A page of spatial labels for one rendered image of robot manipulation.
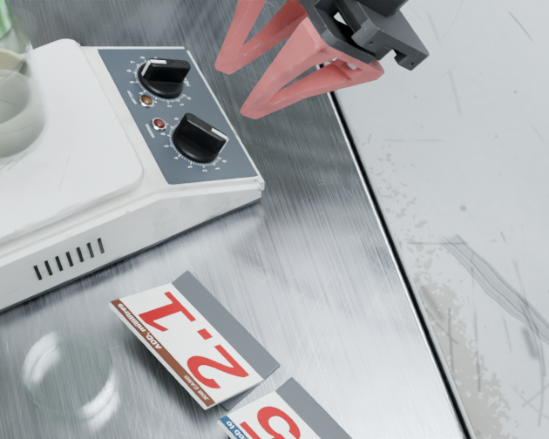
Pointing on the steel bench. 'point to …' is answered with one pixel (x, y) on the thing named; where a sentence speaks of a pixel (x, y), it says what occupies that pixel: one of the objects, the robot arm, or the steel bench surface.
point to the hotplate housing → (109, 220)
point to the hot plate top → (61, 154)
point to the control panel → (129, 85)
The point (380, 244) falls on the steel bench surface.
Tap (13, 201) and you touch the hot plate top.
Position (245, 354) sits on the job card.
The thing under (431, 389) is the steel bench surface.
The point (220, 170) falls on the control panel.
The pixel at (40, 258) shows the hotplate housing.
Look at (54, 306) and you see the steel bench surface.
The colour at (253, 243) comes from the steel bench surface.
